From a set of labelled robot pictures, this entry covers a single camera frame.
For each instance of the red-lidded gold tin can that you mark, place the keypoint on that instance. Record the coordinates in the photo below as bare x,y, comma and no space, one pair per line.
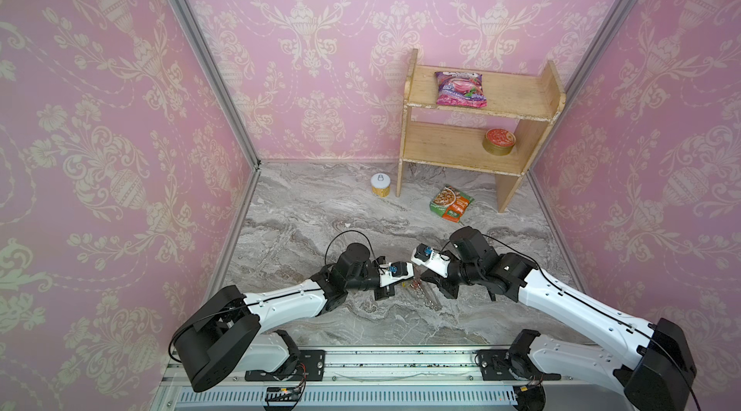
499,142

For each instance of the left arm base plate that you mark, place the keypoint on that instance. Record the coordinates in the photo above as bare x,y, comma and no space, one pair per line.
305,364

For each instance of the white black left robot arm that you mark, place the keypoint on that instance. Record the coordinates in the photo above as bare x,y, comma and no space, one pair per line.
234,328

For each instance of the aluminium front rail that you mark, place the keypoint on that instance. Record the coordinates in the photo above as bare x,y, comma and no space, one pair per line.
390,378

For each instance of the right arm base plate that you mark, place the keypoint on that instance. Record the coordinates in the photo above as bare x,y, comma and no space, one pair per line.
498,365

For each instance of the pink snack packet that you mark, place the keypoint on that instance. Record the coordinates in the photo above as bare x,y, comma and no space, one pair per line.
460,88

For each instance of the green orange noodle packet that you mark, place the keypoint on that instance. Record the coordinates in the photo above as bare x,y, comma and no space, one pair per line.
451,203

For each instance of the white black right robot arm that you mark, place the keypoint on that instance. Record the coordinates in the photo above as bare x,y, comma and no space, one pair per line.
648,363

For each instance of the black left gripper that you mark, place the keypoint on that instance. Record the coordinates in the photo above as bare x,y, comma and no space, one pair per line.
385,292

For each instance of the white-lidded yellow can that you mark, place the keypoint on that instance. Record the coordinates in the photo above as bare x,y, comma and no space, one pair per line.
381,184

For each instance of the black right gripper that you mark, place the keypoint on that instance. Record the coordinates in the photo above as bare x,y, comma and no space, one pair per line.
443,282

